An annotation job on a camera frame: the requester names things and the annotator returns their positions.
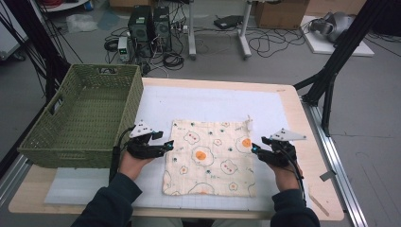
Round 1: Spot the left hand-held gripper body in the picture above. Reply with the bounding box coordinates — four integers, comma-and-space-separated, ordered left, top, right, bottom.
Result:
126, 119, 166, 160

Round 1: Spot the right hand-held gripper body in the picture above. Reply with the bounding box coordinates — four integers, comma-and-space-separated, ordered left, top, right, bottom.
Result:
258, 128, 307, 168

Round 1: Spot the cream egg print cloth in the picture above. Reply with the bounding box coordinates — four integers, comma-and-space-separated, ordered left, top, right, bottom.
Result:
162, 114, 257, 198

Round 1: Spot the green woven basket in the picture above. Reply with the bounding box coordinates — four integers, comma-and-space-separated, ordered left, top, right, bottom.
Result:
17, 63, 145, 169

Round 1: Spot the person's left hand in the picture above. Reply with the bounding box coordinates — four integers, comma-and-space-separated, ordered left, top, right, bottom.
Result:
117, 150, 155, 183

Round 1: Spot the person's right hand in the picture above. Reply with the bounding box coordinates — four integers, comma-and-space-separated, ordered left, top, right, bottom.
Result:
268, 159, 305, 193

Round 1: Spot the grey tape piece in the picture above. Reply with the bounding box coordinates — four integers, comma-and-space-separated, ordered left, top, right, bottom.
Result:
319, 169, 338, 183

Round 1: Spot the white grid mat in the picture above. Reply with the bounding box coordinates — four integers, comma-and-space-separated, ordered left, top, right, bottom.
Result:
44, 84, 311, 212

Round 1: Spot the thin wooden stick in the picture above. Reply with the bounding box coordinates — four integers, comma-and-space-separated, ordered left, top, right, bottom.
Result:
307, 192, 330, 218

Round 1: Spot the small white power supply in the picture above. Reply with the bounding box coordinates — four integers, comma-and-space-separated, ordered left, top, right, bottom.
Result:
117, 36, 131, 63

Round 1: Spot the black computer tower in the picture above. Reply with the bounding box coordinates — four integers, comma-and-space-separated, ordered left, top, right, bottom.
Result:
153, 6, 173, 53
127, 5, 155, 59

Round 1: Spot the white floor board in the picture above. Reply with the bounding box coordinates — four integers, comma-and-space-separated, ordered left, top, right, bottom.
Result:
301, 15, 375, 58

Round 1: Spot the white desk leg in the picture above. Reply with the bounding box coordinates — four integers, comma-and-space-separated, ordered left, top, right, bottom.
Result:
187, 0, 198, 61
237, 0, 253, 61

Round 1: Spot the black metal stand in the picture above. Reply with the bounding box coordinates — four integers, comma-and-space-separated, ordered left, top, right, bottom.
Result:
0, 0, 72, 105
292, 0, 392, 138

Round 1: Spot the black flat device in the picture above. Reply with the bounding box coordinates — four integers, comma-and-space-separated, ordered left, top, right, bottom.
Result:
213, 14, 244, 30

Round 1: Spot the brown cardboard box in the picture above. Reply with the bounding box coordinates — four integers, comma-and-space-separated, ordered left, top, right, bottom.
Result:
254, 0, 310, 30

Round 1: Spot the grey headset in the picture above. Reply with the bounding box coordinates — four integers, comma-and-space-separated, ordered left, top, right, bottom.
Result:
309, 11, 356, 44

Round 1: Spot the clear plastic bag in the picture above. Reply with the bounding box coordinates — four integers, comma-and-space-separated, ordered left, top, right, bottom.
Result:
65, 13, 98, 34

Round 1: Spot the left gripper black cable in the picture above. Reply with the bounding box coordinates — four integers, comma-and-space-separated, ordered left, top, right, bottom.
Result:
108, 125, 136, 184

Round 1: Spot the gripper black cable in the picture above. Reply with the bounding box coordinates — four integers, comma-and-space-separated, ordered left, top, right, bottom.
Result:
108, 125, 136, 184
277, 146, 307, 207

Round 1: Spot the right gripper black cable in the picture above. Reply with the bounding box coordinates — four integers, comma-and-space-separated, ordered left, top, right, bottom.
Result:
277, 146, 307, 207

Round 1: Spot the aluminium rail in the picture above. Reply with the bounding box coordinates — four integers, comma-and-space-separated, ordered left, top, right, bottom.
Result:
301, 100, 369, 227
0, 154, 32, 206

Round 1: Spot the coiled black cable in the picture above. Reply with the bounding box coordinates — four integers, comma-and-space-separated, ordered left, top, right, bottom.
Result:
162, 51, 185, 71

